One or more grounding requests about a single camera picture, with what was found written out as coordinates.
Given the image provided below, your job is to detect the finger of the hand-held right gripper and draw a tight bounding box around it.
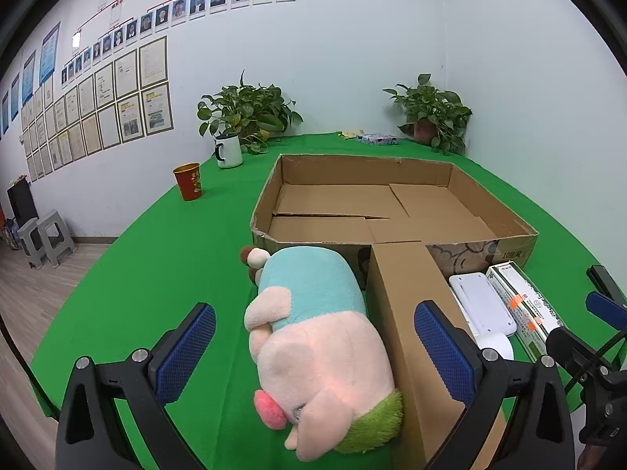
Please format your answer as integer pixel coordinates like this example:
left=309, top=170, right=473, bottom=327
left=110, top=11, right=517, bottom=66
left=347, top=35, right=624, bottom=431
left=587, top=264, right=627, bottom=303
left=585, top=291, right=627, bottom=332

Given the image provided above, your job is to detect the wall of framed certificates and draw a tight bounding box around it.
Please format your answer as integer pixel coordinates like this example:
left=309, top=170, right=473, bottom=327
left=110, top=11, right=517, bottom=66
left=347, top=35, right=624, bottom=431
left=20, top=35, right=174, bottom=184

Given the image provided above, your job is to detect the grey plastic stool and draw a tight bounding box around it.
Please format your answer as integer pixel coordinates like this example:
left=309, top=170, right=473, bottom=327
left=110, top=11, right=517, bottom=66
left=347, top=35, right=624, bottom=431
left=36, top=210, right=76, bottom=268
left=17, top=218, right=46, bottom=269

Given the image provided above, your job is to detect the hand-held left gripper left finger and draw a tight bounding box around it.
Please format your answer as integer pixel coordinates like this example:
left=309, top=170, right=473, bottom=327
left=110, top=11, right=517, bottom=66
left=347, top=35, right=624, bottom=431
left=54, top=302, right=219, bottom=470

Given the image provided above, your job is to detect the large shallow cardboard box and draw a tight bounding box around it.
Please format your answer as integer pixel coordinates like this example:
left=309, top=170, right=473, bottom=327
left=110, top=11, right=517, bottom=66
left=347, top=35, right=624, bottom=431
left=250, top=153, right=540, bottom=291

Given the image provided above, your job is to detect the pink plush pig toy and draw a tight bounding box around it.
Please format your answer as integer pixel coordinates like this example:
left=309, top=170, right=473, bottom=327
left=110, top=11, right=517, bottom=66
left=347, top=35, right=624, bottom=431
left=239, top=245, right=405, bottom=463

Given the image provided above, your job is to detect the red paper cup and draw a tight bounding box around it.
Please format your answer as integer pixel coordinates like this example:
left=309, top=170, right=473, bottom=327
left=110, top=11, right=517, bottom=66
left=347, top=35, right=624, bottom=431
left=172, top=163, right=203, bottom=201

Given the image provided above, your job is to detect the green and white carton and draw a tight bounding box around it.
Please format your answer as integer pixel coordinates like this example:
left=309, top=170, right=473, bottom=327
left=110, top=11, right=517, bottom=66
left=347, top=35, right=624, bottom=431
left=486, top=262, right=566, bottom=359

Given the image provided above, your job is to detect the potted green plant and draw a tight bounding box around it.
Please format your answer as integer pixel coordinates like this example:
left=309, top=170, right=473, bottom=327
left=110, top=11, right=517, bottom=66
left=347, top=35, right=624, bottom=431
left=383, top=74, right=473, bottom=156
left=197, top=69, right=303, bottom=155

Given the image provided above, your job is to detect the black cabinet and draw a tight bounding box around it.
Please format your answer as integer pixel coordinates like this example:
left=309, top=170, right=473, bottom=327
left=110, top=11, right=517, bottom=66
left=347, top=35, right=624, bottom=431
left=6, top=176, right=39, bottom=228

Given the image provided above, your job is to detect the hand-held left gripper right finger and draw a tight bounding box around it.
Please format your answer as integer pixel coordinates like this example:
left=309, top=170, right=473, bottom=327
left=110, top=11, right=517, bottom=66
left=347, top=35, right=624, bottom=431
left=414, top=300, right=576, bottom=470

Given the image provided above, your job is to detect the small cardboard box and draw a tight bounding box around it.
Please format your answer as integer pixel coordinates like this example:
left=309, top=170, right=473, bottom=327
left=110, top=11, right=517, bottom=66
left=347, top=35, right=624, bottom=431
left=366, top=241, right=507, bottom=470

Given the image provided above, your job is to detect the white plastic brush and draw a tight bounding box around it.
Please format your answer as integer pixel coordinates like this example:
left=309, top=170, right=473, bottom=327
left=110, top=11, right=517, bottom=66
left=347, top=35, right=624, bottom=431
left=448, top=273, right=519, bottom=360

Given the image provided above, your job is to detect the green tablecloth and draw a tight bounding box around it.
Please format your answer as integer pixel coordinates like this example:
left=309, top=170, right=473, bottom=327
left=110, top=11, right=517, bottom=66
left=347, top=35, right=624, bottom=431
left=29, top=131, right=627, bottom=470

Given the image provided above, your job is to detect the row of portrait photos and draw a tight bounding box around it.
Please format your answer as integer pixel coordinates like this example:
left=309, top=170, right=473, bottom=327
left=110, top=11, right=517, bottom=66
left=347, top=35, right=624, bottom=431
left=59, top=0, right=297, bottom=86

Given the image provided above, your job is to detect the white enamel mug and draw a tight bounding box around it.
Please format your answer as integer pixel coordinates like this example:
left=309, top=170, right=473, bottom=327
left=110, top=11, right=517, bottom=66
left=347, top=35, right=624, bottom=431
left=214, top=133, right=244, bottom=170

